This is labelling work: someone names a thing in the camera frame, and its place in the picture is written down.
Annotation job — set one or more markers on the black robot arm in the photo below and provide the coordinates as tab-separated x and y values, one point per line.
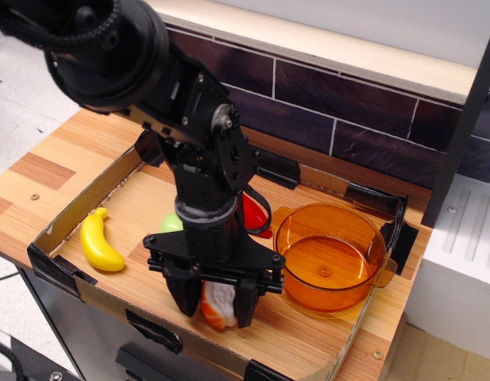
116	57

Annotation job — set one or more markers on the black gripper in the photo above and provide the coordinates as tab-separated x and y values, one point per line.
214	245

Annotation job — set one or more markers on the white ribbed cabinet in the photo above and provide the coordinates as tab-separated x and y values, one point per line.
450	298

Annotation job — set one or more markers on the red toy chili pepper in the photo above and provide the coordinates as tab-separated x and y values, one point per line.
256	220

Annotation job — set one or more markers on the dark brick backsplash panel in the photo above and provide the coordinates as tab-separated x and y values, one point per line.
402	131

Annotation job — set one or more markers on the yellow toy banana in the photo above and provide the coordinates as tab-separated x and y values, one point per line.
99	253

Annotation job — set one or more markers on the toy salmon sushi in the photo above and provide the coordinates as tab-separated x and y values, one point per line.
217	304

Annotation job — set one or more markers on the green toy pear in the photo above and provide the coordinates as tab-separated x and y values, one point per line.
171	223

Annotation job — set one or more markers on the orange transparent plastic pot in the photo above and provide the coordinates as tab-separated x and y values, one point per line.
334	256

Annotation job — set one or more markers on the cardboard fence with black tape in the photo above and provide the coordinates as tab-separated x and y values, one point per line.
125	325

